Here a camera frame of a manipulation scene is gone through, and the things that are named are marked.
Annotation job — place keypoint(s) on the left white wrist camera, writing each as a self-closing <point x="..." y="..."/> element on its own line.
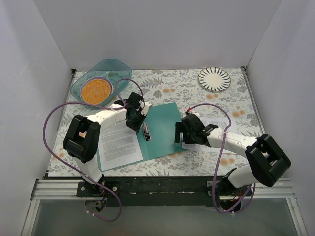
<point x="145" y="106"/>

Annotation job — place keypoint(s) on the printed paper sheet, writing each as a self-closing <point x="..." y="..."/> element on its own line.
<point x="221" y="123"/>
<point x="118" y="146"/>

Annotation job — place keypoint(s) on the orange woven coaster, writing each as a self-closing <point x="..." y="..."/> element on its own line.
<point x="96" y="90"/>

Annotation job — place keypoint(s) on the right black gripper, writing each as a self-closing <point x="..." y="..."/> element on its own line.
<point x="182" y="132"/>

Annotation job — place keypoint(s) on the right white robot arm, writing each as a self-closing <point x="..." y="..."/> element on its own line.
<point x="267" y="161"/>

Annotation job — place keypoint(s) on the teal plastic folder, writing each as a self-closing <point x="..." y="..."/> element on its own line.
<point x="161" y="121"/>

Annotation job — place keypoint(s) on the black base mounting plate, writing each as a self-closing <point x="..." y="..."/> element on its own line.
<point x="162" y="191"/>

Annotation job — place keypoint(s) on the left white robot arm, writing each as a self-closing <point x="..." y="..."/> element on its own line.
<point x="82" y="138"/>

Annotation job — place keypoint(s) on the aluminium frame rail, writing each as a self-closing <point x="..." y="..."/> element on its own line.
<point x="55" y="189"/>

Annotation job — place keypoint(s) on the striped white ceramic plate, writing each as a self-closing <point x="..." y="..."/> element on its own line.
<point x="214" y="79"/>

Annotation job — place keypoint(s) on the floral tablecloth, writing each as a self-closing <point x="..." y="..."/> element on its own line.
<point x="183" y="88"/>

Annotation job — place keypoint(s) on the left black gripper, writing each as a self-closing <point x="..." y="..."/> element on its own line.
<point x="134" y="123"/>

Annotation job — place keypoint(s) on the teal transparent plastic container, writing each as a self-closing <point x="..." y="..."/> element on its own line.
<point x="115" y="71"/>

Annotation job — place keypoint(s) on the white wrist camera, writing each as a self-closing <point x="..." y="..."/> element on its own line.
<point x="191" y="111"/>
<point x="145" y="106"/>

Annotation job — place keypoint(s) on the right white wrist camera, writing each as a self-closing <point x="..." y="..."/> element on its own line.
<point x="191" y="111"/>

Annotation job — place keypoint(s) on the metal folder clip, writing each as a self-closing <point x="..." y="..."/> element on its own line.
<point x="145" y="132"/>

